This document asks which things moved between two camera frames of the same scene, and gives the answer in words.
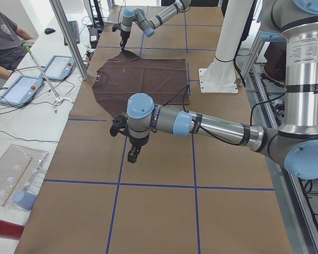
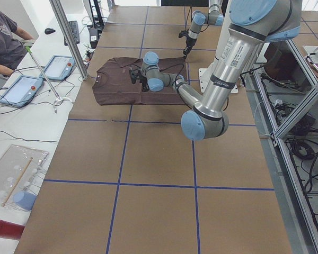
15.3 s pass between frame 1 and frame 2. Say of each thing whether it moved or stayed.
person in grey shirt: stayed
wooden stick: stayed
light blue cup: stayed
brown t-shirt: moved
